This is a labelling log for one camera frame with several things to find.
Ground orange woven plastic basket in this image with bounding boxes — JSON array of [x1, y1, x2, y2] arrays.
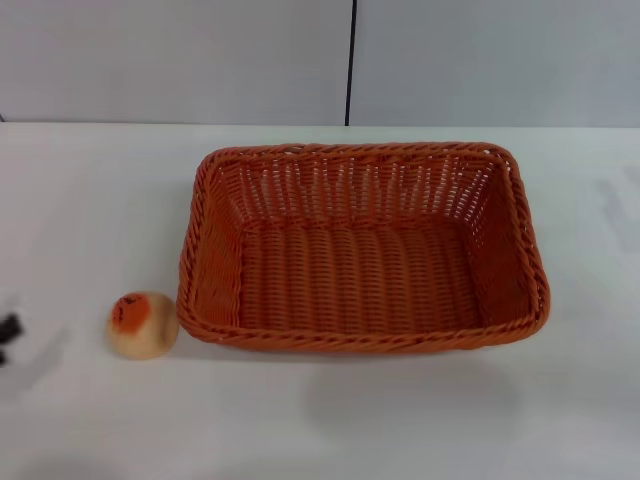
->
[[174, 141, 553, 356]]

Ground round bread bun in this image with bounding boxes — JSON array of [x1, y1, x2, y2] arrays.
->
[[106, 290, 180, 361]]

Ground black vertical wall strip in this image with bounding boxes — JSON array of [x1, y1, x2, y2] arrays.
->
[[343, 0, 360, 126]]

